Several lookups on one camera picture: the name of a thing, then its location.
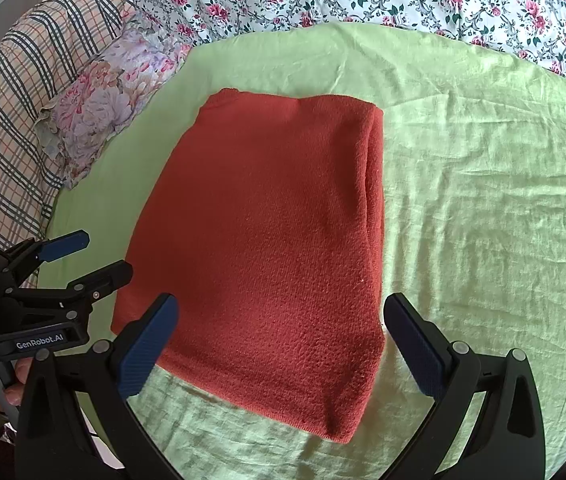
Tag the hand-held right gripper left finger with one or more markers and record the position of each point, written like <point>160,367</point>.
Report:
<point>143,355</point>

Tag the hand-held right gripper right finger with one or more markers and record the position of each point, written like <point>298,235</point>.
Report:
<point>418,350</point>

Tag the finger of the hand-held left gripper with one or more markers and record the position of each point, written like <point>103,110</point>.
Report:
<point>108,274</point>
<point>65,244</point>

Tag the rust orange knitted sweater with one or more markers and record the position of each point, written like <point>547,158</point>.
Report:
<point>263,235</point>

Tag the pastel floral pillow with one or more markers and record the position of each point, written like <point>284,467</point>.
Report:
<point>98,105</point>

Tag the light green bed sheet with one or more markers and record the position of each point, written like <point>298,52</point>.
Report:
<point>463,185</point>

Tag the beige plaid blanket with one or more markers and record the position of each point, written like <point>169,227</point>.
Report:
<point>28,50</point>

